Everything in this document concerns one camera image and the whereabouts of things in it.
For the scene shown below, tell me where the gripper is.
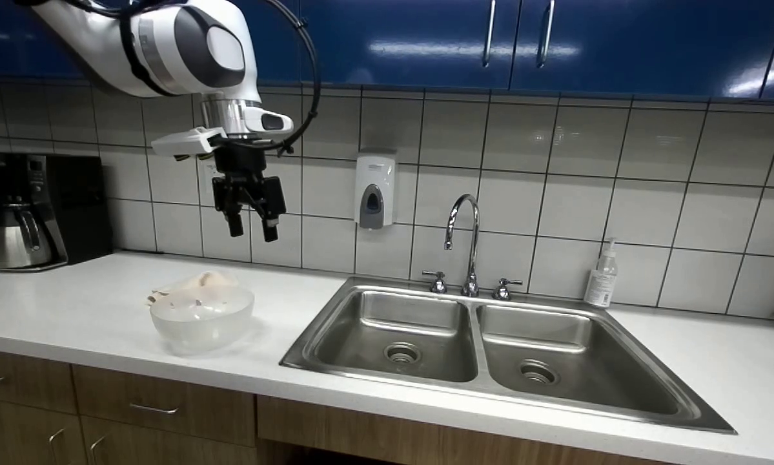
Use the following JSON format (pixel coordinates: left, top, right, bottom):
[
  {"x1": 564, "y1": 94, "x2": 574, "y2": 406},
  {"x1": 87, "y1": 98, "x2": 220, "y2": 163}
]
[{"x1": 212, "y1": 137, "x2": 289, "y2": 243}]

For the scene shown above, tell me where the clear plastic bowl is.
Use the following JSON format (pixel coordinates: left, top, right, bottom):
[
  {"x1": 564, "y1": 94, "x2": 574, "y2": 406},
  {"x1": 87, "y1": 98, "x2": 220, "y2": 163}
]
[{"x1": 149, "y1": 284, "x2": 256, "y2": 357}]

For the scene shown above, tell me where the black coffee maker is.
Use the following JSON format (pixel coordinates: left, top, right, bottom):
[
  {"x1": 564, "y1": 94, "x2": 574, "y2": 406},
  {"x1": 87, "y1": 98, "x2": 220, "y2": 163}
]
[{"x1": 0, "y1": 151, "x2": 114, "y2": 273}]

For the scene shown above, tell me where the wooden drawer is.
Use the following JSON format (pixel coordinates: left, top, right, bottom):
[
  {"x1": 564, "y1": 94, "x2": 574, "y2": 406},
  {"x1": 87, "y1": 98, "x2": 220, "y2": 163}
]
[
  {"x1": 0, "y1": 347, "x2": 79, "y2": 415},
  {"x1": 71, "y1": 364, "x2": 258, "y2": 449}
]

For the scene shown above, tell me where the chrome tap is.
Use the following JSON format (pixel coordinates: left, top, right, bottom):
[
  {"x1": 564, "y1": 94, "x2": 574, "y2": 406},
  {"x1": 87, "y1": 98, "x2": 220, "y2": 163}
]
[{"x1": 443, "y1": 193, "x2": 482, "y2": 298}]

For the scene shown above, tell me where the wooden cabinet door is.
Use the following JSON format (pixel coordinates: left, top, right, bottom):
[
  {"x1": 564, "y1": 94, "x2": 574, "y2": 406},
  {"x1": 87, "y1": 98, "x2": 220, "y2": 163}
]
[
  {"x1": 79, "y1": 415, "x2": 260, "y2": 465},
  {"x1": 0, "y1": 395, "x2": 88, "y2": 465}
]

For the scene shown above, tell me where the steel double sink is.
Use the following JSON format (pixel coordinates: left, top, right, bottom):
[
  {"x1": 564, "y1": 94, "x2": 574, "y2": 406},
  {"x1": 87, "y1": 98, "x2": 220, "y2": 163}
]
[{"x1": 279, "y1": 276, "x2": 738, "y2": 435}]

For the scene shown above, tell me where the clear pump bottle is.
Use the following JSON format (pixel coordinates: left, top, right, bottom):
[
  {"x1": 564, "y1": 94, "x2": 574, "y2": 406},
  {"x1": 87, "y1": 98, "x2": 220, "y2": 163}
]
[{"x1": 583, "y1": 237, "x2": 620, "y2": 309}]

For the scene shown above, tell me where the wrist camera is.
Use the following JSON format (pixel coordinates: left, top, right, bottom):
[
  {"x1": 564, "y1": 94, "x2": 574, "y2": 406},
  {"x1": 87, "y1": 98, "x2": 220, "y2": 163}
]
[{"x1": 151, "y1": 127, "x2": 228, "y2": 161}]

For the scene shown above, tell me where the white wall soap dispenser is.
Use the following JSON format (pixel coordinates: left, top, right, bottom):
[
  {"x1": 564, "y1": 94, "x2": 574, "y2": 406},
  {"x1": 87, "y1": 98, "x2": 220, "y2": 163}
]
[{"x1": 353, "y1": 151, "x2": 398, "y2": 231}]

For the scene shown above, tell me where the blue wall cabinet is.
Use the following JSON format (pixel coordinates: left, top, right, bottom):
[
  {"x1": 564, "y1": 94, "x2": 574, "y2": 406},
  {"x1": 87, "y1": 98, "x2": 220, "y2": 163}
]
[{"x1": 0, "y1": 0, "x2": 774, "y2": 103}]

